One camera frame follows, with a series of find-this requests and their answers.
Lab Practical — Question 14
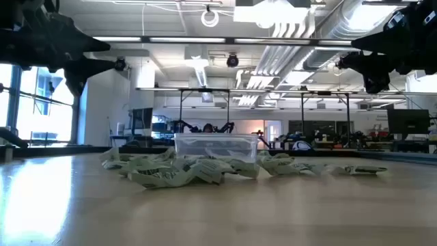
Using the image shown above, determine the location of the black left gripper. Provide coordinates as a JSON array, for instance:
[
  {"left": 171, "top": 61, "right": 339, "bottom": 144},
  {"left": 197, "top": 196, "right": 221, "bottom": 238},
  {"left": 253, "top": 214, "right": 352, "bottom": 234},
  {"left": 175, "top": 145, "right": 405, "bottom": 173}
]
[{"left": 0, "top": 0, "right": 117, "bottom": 97}]

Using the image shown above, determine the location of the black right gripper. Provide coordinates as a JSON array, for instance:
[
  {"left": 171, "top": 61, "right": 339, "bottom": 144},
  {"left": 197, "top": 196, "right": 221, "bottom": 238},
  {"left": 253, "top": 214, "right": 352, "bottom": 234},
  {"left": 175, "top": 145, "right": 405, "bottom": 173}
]
[{"left": 342, "top": 0, "right": 437, "bottom": 95}]

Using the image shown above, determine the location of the crumpled green white stevia packet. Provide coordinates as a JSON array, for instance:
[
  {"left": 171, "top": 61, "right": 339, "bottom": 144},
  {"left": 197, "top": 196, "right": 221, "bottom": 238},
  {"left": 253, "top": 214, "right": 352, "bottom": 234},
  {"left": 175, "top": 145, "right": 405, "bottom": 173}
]
[
  {"left": 191, "top": 159, "right": 236, "bottom": 185},
  {"left": 119, "top": 153, "right": 151, "bottom": 163},
  {"left": 290, "top": 163, "right": 330, "bottom": 176},
  {"left": 128, "top": 166, "right": 196, "bottom": 189},
  {"left": 320, "top": 163, "right": 354, "bottom": 175},
  {"left": 170, "top": 157, "right": 206, "bottom": 175},
  {"left": 258, "top": 150, "right": 291, "bottom": 160},
  {"left": 344, "top": 165, "right": 389, "bottom": 176},
  {"left": 257, "top": 156, "right": 296, "bottom": 177},
  {"left": 223, "top": 157, "right": 261, "bottom": 180},
  {"left": 150, "top": 147, "right": 177, "bottom": 163},
  {"left": 99, "top": 147, "right": 120, "bottom": 163},
  {"left": 101, "top": 159, "right": 132, "bottom": 171},
  {"left": 117, "top": 160, "right": 161, "bottom": 177}
]

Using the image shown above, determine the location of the large glass window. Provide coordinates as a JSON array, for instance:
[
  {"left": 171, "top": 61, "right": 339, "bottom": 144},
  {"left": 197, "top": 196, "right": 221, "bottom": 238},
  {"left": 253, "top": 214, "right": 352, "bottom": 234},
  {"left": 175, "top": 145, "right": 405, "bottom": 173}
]
[{"left": 0, "top": 64, "right": 81, "bottom": 146}]

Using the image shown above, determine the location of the black computer monitor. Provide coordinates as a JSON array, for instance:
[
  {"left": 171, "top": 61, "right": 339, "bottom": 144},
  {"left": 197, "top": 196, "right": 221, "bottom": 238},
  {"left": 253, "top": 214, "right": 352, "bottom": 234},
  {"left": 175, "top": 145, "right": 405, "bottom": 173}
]
[
  {"left": 387, "top": 109, "right": 431, "bottom": 135},
  {"left": 131, "top": 107, "right": 154, "bottom": 136}
]

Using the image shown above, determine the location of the dark office desk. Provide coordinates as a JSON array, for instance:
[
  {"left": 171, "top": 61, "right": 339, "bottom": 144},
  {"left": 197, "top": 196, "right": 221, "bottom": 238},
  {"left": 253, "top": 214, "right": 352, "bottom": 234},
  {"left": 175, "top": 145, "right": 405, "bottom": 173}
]
[{"left": 109, "top": 135, "right": 154, "bottom": 148}]

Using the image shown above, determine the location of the black slanted strut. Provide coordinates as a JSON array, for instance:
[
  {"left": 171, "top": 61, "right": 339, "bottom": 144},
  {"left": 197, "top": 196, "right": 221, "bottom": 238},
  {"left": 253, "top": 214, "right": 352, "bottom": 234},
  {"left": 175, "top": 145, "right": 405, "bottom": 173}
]
[{"left": 0, "top": 126, "right": 30, "bottom": 150}]

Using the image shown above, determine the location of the blue white soccer ball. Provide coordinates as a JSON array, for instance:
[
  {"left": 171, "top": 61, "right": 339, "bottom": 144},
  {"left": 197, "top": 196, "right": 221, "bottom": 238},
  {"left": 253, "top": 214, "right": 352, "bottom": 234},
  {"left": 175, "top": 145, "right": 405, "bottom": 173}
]
[{"left": 292, "top": 139, "right": 313, "bottom": 152}]

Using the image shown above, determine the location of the white ceiling light panel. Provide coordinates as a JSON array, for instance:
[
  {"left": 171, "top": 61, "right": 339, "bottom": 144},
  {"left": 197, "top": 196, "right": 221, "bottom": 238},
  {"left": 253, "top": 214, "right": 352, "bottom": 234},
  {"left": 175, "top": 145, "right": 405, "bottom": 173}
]
[{"left": 234, "top": 0, "right": 310, "bottom": 25}]

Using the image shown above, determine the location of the clear plastic bin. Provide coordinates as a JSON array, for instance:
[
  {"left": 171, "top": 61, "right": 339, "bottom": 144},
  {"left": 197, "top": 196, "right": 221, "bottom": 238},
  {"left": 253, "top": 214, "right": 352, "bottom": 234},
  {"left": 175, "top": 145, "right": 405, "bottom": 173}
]
[{"left": 173, "top": 133, "right": 259, "bottom": 164}]

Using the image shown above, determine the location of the silver ventilation duct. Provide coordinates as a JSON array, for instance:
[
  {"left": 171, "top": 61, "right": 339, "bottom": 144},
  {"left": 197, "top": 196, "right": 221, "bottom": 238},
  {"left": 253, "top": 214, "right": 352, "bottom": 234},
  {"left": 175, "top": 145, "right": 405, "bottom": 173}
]
[{"left": 302, "top": 0, "right": 404, "bottom": 72}]

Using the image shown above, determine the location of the black overhead frame bar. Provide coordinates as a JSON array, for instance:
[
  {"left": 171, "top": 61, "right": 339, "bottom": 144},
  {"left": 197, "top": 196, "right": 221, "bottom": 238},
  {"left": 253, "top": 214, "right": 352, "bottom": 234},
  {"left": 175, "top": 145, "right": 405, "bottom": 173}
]
[{"left": 91, "top": 35, "right": 353, "bottom": 47}]

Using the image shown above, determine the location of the white ribbed ceiling duct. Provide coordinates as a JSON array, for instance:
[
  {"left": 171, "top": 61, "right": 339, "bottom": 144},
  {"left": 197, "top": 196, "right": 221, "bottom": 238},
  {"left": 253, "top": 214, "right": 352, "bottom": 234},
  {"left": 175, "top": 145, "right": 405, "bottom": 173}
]
[{"left": 255, "top": 20, "right": 318, "bottom": 78}]

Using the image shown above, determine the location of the black metal rig frame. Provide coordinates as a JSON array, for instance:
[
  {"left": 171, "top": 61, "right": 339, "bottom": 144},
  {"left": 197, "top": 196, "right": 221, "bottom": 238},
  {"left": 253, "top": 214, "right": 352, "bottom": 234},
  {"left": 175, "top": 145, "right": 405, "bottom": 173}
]
[
  {"left": 178, "top": 87, "right": 231, "bottom": 134},
  {"left": 300, "top": 90, "right": 351, "bottom": 144}
]

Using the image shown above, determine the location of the white coiled cable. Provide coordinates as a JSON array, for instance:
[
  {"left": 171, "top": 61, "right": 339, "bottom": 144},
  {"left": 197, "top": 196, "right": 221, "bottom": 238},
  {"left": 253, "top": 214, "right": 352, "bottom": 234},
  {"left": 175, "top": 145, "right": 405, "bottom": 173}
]
[{"left": 200, "top": 9, "right": 220, "bottom": 28}]

